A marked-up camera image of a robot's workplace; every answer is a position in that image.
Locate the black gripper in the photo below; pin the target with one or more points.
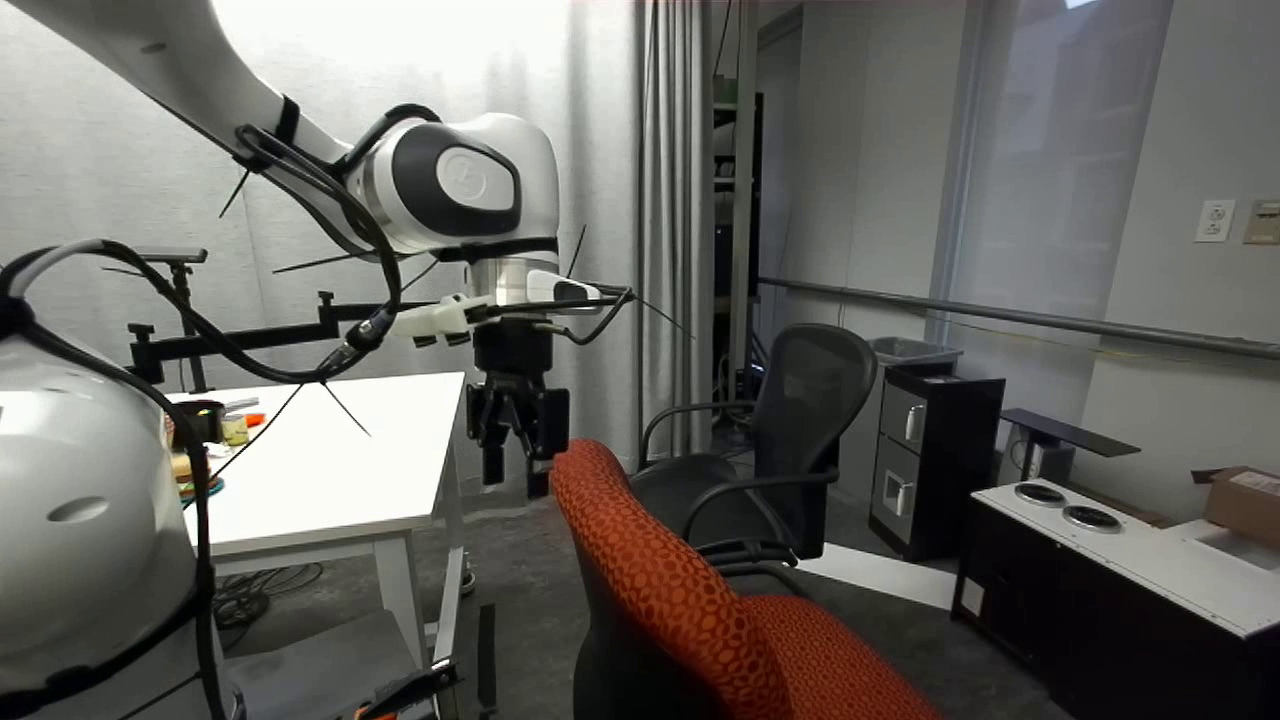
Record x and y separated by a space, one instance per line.
516 364

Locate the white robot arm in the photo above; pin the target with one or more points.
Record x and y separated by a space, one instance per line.
495 175

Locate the black orange bar clamp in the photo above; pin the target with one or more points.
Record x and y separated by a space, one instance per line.
406 686

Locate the orange fabric office chair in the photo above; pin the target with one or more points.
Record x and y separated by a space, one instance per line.
642 560

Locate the white floor sheet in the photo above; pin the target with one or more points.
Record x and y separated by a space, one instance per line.
882 574

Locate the grey wall rail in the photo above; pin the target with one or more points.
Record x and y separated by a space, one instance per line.
1042 319

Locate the black flat bracket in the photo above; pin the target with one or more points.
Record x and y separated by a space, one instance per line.
1065 433

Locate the white table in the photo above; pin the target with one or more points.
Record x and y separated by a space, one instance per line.
347 455

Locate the cardboard box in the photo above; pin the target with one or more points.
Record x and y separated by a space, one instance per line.
1244 505

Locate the sheer white curtain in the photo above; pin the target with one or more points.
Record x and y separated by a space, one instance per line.
601 83

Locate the low white-topped black table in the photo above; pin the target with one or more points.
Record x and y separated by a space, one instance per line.
1172 560

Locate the black mesh office chair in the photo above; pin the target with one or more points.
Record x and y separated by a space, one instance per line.
812 386

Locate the white light switch plate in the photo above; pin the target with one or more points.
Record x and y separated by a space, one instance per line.
1213 220

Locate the grey curtain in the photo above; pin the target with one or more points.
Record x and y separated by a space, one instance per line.
670 160

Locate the dark shelf unit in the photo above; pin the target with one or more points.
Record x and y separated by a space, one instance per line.
733 203

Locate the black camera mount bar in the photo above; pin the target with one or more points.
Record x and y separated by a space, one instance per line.
253 332

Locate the beige wall plate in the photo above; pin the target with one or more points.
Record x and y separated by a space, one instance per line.
1267 220

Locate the small orange toy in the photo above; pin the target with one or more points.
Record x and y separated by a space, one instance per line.
245 426

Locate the black round disc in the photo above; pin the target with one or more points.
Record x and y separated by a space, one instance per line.
1095 516
1042 492

